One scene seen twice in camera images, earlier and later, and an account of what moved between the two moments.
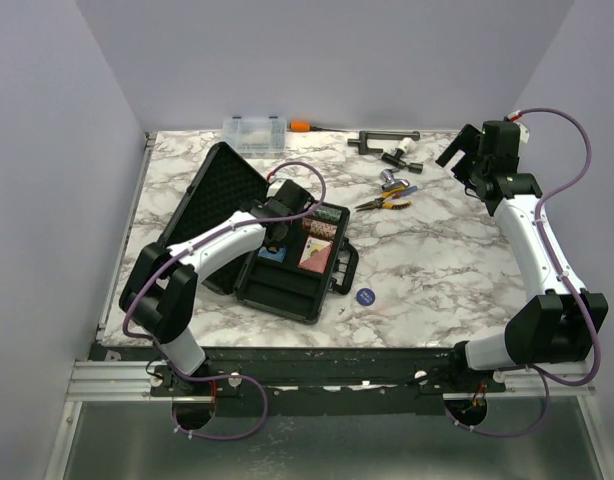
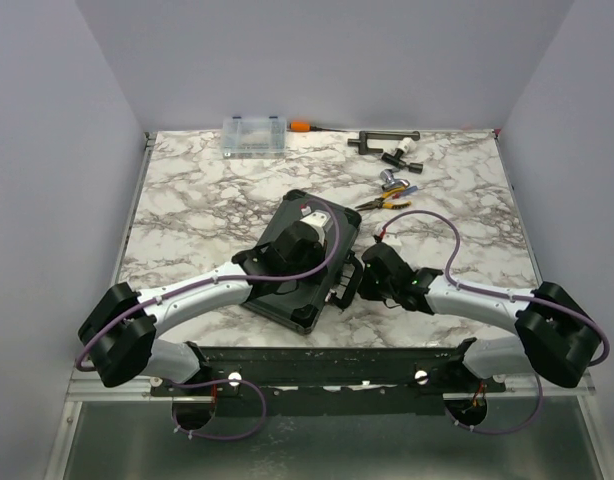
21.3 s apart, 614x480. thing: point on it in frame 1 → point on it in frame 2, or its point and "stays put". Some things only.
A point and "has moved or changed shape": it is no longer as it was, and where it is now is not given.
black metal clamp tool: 364,136 stays put
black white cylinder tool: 407,145 stays put
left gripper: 293,226 → 320,253
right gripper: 465,141 → 365,288
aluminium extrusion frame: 95,381 stays put
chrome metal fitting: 388,176 stays put
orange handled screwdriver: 305,126 stays put
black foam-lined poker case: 289,276 has moved or changed shape
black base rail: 314,380 stays put
